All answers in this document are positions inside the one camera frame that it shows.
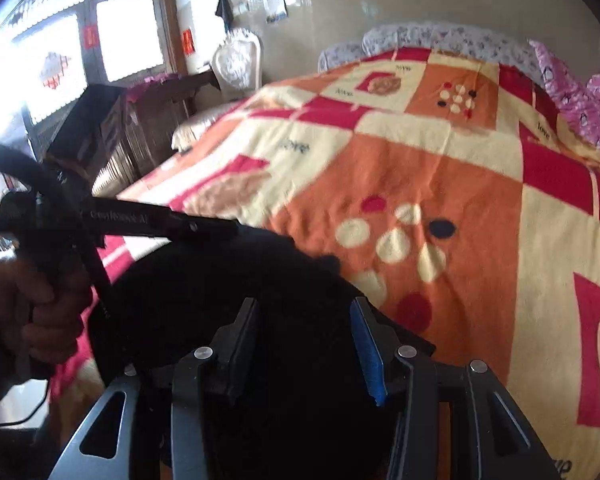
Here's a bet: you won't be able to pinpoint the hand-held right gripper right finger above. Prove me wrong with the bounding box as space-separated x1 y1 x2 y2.
350 297 561 480

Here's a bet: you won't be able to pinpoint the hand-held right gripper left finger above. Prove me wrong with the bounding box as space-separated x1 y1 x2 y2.
47 298 259 480

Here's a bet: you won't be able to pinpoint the black pants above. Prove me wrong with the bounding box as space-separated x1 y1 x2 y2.
87 222 437 480

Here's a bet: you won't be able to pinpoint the person's left hand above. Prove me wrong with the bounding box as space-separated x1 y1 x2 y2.
0 252 93 376

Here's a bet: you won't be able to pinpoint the dark wooden cabinet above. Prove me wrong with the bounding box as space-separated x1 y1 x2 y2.
47 70 221 198

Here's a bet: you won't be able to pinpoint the black box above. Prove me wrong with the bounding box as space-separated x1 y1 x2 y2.
47 85 128 161

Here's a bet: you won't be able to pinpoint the cream lace seat cover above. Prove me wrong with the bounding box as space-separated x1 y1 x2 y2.
172 102 243 151

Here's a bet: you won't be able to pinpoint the magenta cloth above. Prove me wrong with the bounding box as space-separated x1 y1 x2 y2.
127 72 181 101

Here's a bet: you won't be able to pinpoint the red diamond window decoration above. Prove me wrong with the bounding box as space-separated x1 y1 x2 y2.
39 51 76 90

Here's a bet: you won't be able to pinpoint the white ornate chair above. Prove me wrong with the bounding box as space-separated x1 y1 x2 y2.
172 29 264 153

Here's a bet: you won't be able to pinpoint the printed checkered blanket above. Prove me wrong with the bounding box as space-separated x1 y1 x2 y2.
50 46 600 480

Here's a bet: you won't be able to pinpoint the wooden framed window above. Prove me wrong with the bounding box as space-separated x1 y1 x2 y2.
0 0 188 126

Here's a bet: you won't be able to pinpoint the small floral pillow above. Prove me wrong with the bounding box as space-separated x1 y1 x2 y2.
318 42 368 72

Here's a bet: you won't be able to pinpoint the pink penguin quilt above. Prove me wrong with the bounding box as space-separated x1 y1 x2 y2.
529 40 600 163

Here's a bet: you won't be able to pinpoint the large floral pillow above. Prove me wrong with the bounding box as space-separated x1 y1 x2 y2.
362 22 546 83

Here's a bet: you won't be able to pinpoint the thick black cable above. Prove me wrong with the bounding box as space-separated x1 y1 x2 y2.
0 140 63 201

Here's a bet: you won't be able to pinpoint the thin black cable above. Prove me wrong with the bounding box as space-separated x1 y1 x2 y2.
0 377 53 428

